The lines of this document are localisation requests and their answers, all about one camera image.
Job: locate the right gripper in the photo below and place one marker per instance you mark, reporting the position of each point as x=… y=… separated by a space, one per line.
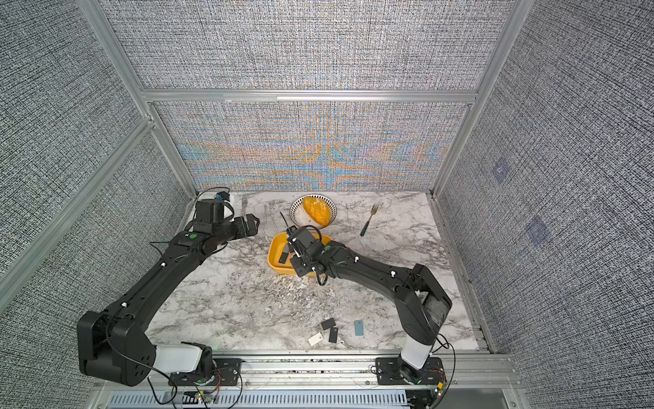
x=297 y=267

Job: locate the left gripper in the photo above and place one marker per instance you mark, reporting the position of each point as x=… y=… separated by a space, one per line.
x=243 y=231

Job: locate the white eraser bottom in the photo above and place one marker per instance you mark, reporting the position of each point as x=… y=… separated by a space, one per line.
x=315 y=339

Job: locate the black eraser bottom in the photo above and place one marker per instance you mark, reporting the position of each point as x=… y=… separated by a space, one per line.
x=333 y=335

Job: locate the blue eraser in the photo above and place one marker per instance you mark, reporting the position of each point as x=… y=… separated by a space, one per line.
x=359 y=328

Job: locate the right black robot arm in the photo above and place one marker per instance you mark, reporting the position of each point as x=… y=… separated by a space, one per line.
x=421 y=302

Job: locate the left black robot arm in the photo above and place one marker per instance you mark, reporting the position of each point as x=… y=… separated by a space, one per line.
x=112 y=344

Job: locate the yellow storage box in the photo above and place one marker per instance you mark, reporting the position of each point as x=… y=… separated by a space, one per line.
x=279 y=255

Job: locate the patterned white bowl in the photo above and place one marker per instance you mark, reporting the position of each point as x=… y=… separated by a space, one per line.
x=300 y=217

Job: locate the yellow bread loaf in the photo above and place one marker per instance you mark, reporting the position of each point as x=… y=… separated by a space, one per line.
x=318 y=210

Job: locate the pink handled fork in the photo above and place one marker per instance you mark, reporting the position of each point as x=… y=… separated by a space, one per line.
x=244 y=204

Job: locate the green handled gold fork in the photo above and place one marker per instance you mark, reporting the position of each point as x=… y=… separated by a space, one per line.
x=373 y=212

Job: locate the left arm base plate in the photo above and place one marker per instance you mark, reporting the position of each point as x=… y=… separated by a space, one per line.
x=224 y=372

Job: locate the aluminium front rail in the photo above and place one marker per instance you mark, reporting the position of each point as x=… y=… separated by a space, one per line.
x=344 y=368

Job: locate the white slotted cable duct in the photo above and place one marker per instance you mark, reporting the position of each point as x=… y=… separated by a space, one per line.
x=267 y=399

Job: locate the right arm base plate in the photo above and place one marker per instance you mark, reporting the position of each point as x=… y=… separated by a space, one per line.
x=393 y=371

